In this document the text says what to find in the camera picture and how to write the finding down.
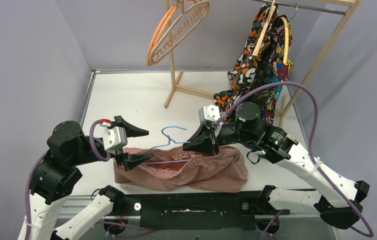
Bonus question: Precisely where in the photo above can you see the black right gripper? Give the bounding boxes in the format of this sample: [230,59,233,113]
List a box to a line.
[183,121,256,155]

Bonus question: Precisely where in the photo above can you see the blue wire hanger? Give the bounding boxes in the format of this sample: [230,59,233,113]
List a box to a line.
[137,125,189,165]

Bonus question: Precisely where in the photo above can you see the pink shorts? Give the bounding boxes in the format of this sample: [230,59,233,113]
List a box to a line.
[113,145,249,193]

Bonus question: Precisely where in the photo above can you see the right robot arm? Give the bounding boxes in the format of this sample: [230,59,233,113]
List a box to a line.
[183,101,370,230]

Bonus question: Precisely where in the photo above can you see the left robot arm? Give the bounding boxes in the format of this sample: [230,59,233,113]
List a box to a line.
[18,116,152,240]

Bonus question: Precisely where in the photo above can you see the orange camouflage shorts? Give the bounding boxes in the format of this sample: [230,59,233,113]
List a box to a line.
[213,3,278,113]

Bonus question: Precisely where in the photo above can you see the colourful comic print shorts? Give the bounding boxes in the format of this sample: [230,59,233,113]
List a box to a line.
[251,14,293,124]

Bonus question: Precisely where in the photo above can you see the straight wooden hanger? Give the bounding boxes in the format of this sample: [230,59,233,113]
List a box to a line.
[252,0,276,57]

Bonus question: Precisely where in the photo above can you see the orange plastic hanger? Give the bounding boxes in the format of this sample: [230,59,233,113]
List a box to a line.
[146,0,196,67]

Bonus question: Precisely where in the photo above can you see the beige notched wooden hanger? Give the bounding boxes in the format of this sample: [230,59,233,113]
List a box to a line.
[149,0,210,65]

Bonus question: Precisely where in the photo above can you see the curved wooden hanger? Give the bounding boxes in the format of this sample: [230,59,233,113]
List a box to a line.
[280,16,290,65]

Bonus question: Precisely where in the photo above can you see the wooden clothes rack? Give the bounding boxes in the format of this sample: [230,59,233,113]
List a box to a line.
[163,0,362,128]

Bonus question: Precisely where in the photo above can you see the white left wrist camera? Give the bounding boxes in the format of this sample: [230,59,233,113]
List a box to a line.
[99,119,128,153]

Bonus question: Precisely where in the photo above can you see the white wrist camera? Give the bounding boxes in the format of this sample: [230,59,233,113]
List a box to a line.
[99,119,128,153]
[198,105,221,124]

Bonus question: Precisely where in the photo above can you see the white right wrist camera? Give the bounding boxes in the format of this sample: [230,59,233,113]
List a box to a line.
[198,105,221,124]

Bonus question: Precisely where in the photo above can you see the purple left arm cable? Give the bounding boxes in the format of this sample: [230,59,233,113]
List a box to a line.
[23,119,112,240]

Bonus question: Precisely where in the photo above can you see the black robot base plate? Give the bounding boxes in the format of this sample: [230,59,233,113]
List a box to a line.
[108,191,278,231]

